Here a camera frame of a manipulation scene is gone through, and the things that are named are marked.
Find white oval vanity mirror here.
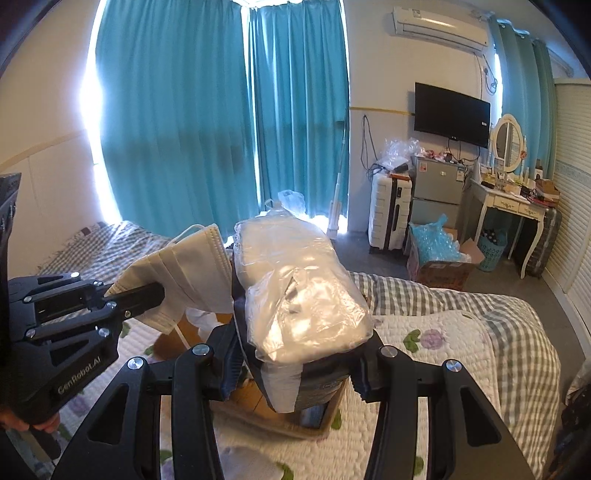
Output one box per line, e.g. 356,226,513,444
488,113,528,175

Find white plastic bag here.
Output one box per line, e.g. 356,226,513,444
264,189,306,220

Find teal plastic basket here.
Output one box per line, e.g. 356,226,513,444
475,228,509,273

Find clear crumpled plastic bags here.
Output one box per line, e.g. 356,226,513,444
378,137,422,175

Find light teal curtain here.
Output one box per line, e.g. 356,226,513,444
488,17,558,182

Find dark hard suitcase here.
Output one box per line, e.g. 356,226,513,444
525,207,564,279

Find white air conditioner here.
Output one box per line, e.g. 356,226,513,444
392,6,491,54

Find grey mini fridge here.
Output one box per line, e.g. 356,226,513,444
410,154,468,228

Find person's left hand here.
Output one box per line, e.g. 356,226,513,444
0,406,60,435

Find white hard suitcase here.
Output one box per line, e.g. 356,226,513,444
368,171,414,253

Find printed cardboard box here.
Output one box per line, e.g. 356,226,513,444
405,228,486,292

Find brown cardboard box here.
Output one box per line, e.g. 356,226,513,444
154,310,348,440

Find white louvred wardrobe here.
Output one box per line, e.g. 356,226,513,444
551,78,591,329

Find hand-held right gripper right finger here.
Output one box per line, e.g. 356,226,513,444
350,344,542,480

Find blue plastic bag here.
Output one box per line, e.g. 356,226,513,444
410,213,465,267

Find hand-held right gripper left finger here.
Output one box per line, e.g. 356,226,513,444
51,323,243,480

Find white dressing table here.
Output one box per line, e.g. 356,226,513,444
470,177,549,281

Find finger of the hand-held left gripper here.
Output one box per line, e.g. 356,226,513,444
18,302,163,345
9,271,166,320

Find narrow teal curtain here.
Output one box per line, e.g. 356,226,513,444
248,4,352,223

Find bed with checked quilt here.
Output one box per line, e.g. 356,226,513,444
36,220,579,464

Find wide teal curtain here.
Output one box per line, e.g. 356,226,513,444
93,0,260,237

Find white face mask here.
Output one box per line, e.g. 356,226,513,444
107,223,233,334

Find floral white quilt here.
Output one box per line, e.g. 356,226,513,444
0,295,505,480

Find black wall cables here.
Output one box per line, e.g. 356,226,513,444
361,114,384,178

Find dark floral cloth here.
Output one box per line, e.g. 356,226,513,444
560,367,591,464

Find clear plastic pack of masks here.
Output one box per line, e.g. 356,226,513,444
232,216,376,366

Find black flat television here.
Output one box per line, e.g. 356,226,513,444
414,82,491,148

